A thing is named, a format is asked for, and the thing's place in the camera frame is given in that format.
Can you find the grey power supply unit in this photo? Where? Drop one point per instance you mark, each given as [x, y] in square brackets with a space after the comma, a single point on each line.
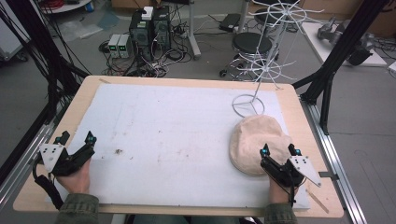
[125, 46]
[113, 46]

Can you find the person's right hand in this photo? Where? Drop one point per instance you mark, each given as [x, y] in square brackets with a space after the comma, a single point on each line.
[277, 193]

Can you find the white board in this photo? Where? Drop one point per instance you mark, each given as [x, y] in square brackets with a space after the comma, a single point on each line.
[323, 49]

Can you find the thin wooden stick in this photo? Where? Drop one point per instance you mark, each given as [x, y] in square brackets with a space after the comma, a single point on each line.
[317, 201]

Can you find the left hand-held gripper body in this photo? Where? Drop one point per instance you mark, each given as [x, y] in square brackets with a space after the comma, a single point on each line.
[53, 155]

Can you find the black flat device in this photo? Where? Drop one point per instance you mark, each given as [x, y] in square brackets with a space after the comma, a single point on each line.
[229, 21]

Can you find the beige hat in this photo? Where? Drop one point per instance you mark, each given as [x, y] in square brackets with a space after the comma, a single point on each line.
[253, 140]

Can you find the white foam mat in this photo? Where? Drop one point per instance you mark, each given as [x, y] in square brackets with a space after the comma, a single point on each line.
[174, 140]

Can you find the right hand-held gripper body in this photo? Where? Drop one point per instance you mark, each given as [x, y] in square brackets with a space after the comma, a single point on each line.
[288, 172]

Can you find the clear plastic sheet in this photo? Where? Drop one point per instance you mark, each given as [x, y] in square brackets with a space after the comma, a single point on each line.
[77, 29]

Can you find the black round stool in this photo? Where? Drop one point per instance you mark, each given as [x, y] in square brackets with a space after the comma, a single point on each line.
[264, 15]
[252, 43]

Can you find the black computer tower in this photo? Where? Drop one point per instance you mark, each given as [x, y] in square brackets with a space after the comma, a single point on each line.
[162, 28]
[140, 34]

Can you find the person's left hand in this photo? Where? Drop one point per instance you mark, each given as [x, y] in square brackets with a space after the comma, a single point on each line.
[76, 180]

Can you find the grey metal table leg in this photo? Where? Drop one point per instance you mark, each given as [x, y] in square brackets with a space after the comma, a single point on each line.
[193, 34]

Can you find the aluminium rail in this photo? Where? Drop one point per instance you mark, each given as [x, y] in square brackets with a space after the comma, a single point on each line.
[333, 161]
[25, 161]

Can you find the black frame strut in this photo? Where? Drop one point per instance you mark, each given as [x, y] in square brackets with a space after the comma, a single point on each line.
[46, 53]
[341, 53]

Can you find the white box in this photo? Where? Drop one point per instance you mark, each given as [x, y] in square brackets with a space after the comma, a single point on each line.
[147, 13]

